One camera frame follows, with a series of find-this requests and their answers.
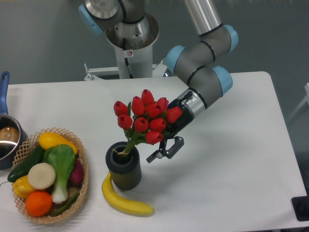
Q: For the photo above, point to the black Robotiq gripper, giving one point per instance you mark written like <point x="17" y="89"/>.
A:
<point x="178" y="116"/>

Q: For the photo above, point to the red tulip bouquet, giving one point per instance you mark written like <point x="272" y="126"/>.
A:
<point x="143" y="120"/>

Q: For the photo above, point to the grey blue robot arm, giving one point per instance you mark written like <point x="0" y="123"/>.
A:
<point x="132" y="32"/>

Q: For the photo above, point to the dark grey ribbed vase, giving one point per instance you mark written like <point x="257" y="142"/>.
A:
<point x="125" y="170"/>

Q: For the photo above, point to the yellow banana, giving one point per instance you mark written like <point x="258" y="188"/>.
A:
<point x="122" y="204"/>

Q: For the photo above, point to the purple sweet potato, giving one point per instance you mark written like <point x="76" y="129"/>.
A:
<point x="76" y="177"/>

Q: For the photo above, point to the green bok choy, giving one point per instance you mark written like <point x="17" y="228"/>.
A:
<point x="62" y="159"/>

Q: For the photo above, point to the green bean pod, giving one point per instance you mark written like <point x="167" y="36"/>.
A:
<point x="67" y="205"/>

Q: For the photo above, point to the yellow squash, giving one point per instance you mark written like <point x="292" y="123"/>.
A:
<point x="50" y="139"/>

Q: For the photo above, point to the green cucumber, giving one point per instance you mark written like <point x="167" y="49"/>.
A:
<point x="35" y="157"/>

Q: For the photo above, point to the woven wicker basket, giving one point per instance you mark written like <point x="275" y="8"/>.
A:
<point x="25" y="149"/>

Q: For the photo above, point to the orange fruit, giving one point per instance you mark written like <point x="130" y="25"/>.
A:
<point x="38" y="203"/>

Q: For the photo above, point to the yellow bell pepper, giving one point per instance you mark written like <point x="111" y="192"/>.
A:
<point x="22" y="188"/>

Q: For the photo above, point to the black device at edge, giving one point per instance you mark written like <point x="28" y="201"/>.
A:
<point x="301" y="207"/>

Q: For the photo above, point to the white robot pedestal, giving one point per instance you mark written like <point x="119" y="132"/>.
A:
<point x="131" y="64"/>

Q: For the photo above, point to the blue handled saucepan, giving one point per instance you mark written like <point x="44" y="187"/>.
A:
<point x="11" y="133"/>

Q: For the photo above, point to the white frame at right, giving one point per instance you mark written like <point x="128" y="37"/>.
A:
<point x="302" y="106"/>

